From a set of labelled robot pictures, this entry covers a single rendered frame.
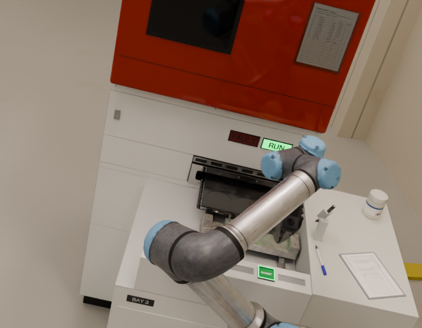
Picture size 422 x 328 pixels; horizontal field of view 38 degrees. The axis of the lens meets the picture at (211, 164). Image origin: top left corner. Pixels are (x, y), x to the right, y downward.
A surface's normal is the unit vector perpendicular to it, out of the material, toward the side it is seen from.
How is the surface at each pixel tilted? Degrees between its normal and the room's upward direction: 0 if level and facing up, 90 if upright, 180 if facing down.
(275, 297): 90
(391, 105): 90
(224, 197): 0
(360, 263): 0
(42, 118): 0
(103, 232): 90
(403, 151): 90
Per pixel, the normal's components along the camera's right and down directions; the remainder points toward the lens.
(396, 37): 0.16, 0.57
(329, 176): 0.61, 0.17
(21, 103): 0.22, -0.82
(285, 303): -0.07, 0.53
